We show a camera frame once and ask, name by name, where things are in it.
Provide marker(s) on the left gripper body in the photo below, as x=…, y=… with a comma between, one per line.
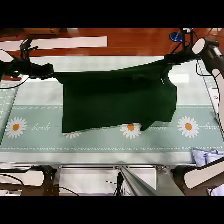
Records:
x=42, y=70

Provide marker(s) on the light blue garment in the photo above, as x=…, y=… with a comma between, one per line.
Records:
x=201, y=156

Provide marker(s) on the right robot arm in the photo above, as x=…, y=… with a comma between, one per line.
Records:
x=208, y=50

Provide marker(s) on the blue round disc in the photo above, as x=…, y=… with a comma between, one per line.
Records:
x=175, y=36

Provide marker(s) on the dark green T-shirt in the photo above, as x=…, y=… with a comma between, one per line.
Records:
x=116, y=100

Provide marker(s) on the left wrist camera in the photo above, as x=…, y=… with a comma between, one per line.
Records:
x=26, y=45

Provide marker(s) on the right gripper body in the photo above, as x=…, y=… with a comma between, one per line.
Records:
x=176, y=58

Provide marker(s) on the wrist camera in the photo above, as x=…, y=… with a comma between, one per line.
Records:
x=26, y=45
x=186, y=33

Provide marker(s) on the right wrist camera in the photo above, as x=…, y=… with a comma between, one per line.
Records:
x=186, y=33

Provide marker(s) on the silver frame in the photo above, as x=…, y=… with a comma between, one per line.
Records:
x=140, y=186

